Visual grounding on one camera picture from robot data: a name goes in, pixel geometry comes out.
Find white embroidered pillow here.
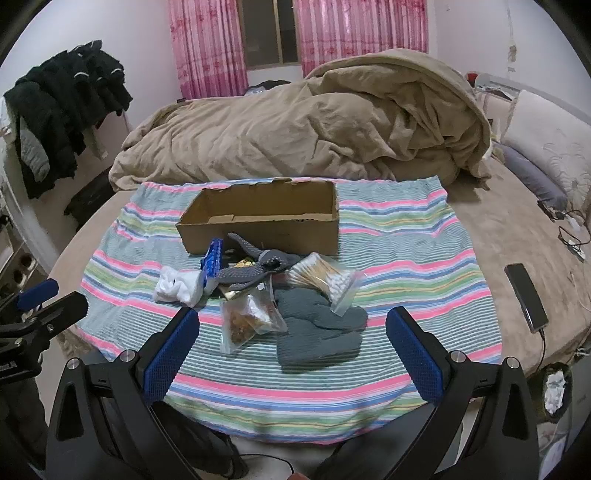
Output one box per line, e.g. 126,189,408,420
501,90,591,214

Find striped cloth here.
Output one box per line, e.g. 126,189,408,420
76,178,504,446

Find shoe rack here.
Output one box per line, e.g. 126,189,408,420
0,175,40,298

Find clear snack bag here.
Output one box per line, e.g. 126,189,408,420
219,291,288,355

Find brown cardboard box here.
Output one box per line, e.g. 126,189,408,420
175,178,340,257

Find grey-green knitted glove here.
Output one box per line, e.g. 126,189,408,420
274,288,369,369

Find green yellow snack packet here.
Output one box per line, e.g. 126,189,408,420
221,258,273,301

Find cotton swab bag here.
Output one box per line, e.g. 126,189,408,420
285,251,363,317

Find grey hanging garment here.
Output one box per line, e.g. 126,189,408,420
18,117,51,182

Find black hanging clothes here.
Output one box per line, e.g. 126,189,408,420
4,41,134,200

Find trash bin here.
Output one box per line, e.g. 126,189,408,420
531,362,574,424

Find blue tissue packet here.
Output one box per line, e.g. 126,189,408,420
201,237,225,294

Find grey dotted gloves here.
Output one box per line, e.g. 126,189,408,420
215,232,301,296

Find black bag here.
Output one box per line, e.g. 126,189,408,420
247,79,293,94

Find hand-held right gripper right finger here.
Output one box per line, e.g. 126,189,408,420
387,307,541,480

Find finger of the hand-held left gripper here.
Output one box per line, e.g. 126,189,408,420
14,278,59,311
21,292,89,343

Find black suitcase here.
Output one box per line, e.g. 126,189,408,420
64,179,114,218

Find beige blanket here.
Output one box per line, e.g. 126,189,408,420
108,47,493,193

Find pink curtain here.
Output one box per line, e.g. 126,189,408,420
168,0,250,100
293,0,430,78

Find beige bed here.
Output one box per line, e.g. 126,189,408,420
48,90,591,377

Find white socks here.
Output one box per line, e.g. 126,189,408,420
154,266,206,308

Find black smartphone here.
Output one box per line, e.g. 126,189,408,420
504,263,550,334

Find grey pillow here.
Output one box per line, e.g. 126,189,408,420
501,143,569,211

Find power strip with cables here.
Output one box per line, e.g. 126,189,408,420
537,199,591,263

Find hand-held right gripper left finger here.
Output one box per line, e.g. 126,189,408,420
46,307,204,480

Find window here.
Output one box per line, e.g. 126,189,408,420
240,0,302,71

